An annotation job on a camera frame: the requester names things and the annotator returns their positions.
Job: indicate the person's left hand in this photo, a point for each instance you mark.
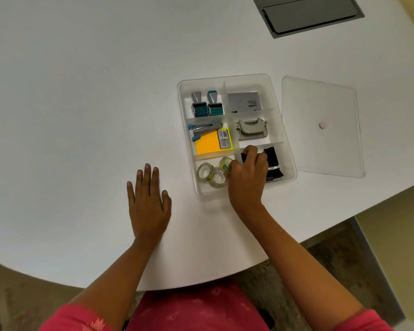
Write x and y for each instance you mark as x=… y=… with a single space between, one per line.
x=148 y=213

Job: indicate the person's right hand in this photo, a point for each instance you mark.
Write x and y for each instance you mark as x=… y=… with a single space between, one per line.
x=246 y=182

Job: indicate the person's left thumb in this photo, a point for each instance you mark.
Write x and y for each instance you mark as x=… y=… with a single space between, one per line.
x=166 y=203

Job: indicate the person's right thumb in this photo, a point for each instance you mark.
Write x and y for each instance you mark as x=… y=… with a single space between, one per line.
x=235 y=166

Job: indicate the person's left middle finger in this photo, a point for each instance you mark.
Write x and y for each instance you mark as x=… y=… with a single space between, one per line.
x=147 y=179

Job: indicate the person's left little finger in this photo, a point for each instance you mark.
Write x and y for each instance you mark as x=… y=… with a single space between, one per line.
x=131 y=194

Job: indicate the person's right forearm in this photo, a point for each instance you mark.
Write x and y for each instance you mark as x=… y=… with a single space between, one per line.
x=296 y=265

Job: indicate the person's left forearm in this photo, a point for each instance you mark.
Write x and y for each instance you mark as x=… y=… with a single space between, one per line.
x=124 y=272

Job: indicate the clear tape roll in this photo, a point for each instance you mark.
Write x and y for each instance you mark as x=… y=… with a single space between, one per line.
x=225 y=162
x=218 y=180
x=205 y=172

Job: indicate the small grey labelled staple box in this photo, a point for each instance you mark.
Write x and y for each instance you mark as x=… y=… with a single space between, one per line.
x=224 y=139

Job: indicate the orange sticky note pad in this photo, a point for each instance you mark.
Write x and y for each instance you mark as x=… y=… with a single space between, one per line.
x=207 y=144

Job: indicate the pile of black binder clips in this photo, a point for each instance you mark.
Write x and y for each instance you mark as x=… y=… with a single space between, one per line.
x=274 y=168

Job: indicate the grey hole punch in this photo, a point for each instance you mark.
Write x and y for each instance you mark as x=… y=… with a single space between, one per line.
x=251 y=130

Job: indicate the blue grey stapler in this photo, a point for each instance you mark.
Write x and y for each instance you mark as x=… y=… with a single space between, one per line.
x=207 y=128

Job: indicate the grey flat box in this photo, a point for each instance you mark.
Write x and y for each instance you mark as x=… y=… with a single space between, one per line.
x=243 y=101

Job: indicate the clear plastic organizer tray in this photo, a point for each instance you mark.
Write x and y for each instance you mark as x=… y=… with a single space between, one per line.
x=276 y=99

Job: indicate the clear plastic lid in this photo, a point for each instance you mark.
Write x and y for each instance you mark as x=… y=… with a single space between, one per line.
x=331 y=155

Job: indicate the pink patterned shirt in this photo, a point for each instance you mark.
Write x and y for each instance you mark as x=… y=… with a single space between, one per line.
x=200 y=310

